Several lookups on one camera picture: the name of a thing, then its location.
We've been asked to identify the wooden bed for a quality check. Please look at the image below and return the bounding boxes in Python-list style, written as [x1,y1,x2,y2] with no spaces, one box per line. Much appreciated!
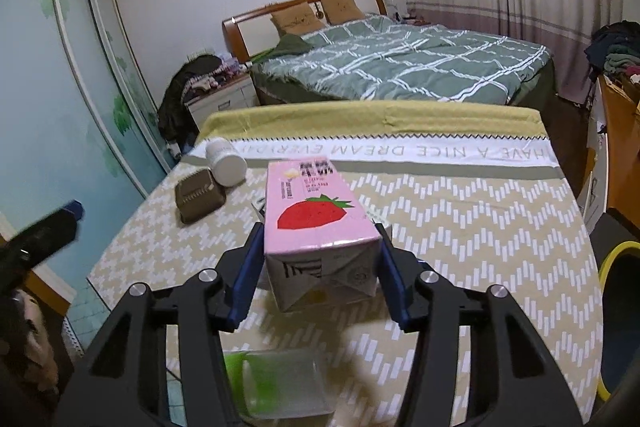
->
[222,0,557,108]

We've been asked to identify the patterned tablecloth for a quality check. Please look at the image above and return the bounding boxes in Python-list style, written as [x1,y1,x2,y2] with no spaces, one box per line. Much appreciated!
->
[62,102,606,427]

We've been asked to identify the green plaid duvet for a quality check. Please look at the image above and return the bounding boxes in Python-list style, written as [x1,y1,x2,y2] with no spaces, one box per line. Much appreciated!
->
[250,13,554,102]

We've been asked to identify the dark brown case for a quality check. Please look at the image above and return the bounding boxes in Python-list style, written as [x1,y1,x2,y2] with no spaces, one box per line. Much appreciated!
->
[175,169,226,225]

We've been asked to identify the pile of clothes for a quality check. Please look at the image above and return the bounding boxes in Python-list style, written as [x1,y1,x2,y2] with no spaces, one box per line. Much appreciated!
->
[585,21,640,88]

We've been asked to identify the white plastic bottle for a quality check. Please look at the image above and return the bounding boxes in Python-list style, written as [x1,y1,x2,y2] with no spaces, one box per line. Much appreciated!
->
[206,139,248,188]

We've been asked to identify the pink strawberry milk carton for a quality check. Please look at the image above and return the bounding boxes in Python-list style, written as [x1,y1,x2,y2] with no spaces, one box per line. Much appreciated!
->
[262,159,383,314]

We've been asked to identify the clear container with green lid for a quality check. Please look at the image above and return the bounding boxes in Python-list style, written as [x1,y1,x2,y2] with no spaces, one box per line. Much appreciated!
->
[222,348,337,419]

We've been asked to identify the dark green cloth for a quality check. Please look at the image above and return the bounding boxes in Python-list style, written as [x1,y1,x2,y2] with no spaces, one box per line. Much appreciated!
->
[270,34,312,58]

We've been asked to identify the white nightstand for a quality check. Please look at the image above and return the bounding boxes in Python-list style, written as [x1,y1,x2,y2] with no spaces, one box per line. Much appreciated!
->
[185,74,256,124]

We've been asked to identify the wooden cabinet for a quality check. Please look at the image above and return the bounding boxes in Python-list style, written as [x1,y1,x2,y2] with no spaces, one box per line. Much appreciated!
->
[575,74,640,243]

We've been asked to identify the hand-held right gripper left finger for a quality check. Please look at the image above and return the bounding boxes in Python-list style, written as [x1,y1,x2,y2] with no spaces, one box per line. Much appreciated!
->
[52,222,266,427]

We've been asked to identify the blue bin with yellow rim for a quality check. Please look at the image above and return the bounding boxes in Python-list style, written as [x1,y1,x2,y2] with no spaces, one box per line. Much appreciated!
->
[597,212,640,403]

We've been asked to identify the dark jacket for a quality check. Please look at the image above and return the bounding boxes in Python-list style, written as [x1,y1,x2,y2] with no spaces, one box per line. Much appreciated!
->
[157,54,222,144]

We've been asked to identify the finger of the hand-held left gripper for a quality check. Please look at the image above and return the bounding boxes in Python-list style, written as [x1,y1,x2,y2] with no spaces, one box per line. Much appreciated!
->
[0,200,84,280]

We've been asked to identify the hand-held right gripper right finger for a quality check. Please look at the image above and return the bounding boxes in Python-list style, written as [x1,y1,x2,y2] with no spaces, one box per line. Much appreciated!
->
[372,222,583,427]

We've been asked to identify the sliding wardrobe doors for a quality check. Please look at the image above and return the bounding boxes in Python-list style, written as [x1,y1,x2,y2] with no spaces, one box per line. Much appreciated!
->
[0,0,177,258]

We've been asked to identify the brown embroidered pillow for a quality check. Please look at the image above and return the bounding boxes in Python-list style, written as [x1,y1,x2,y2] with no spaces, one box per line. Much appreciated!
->
[270,3,326,36]
[319,0,366,26]

